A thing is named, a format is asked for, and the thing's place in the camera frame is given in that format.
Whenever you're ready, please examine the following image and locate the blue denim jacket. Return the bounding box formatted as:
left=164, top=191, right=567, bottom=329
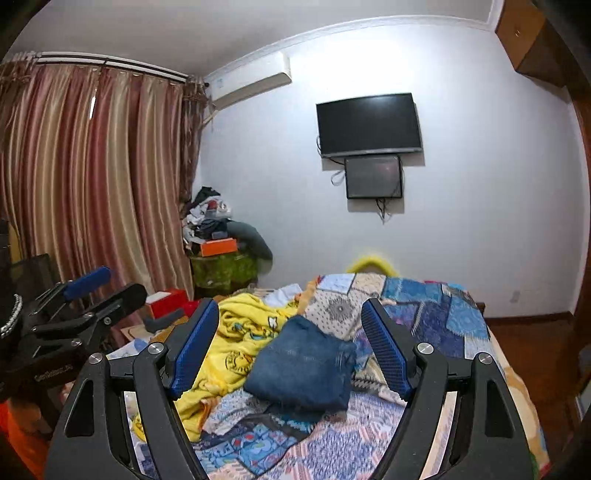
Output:
left=243, top=315, right=356, bottom=412

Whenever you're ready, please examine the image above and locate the red plush item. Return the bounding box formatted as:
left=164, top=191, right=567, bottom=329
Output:
left=146, top=289, right=200, bottom=319

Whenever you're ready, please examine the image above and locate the beige fleece bed sheet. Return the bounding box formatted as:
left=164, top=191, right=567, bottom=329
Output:
left=489, top=330, right=551, bottom=479

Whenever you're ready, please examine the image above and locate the yellow plush toy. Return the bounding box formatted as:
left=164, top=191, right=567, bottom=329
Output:
left=346, top=254, right=400, bottom=277

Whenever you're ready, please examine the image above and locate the blue patchwork quilt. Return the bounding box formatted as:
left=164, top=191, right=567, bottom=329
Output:
left=193, top=273, right=491, bottom=479

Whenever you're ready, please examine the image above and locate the striped red gold curtain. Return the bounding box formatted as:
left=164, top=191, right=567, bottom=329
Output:
left=0, top=59, right=206, bottom=333

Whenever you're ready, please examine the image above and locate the orange box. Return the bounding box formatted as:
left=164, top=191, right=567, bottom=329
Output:
left=200, top=238, right=238, bottom=257

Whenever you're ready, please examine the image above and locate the white air conditioner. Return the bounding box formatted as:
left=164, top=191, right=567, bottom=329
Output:
left=207, top=52, right=291, bottom=111

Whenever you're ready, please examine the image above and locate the wooden overhead cabinet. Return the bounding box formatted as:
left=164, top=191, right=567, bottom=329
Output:
left=496, top=0, right=574, bottom=88

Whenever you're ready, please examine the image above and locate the white wall socket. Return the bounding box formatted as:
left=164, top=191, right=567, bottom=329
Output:
left=510, top=290, right=521, bottom=303

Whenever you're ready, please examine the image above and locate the small dark wall monitor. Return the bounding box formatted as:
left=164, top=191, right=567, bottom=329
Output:
left=345, top=155, right=403, bottom=200

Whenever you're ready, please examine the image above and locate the black wall television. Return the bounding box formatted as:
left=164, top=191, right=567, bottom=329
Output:
left=317, top=93, right=423, bottom=157

